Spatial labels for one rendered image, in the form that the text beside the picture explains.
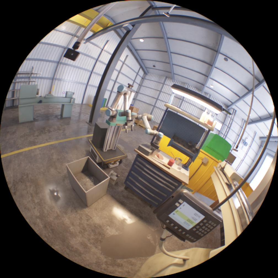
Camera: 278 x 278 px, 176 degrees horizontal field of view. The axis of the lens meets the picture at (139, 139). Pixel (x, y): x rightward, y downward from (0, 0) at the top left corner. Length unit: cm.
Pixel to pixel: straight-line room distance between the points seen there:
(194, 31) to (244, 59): 408
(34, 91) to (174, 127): 483
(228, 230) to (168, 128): 168
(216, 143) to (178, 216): 344
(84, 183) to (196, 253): 180
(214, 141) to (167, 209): 341
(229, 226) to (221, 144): 317
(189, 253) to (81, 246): 129
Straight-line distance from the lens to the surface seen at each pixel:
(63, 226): 164
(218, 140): 380
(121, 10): 984
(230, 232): 115
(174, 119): 158
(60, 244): 166
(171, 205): 51
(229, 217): 122
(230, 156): 863
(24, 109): 467
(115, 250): 159
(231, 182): 148
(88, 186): 148
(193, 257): 142
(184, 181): 126
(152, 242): 176
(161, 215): 54
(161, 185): 136
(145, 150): 127
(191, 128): 156
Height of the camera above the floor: 156
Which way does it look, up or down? 21 degrees down
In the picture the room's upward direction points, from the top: 23 degrees clockwise
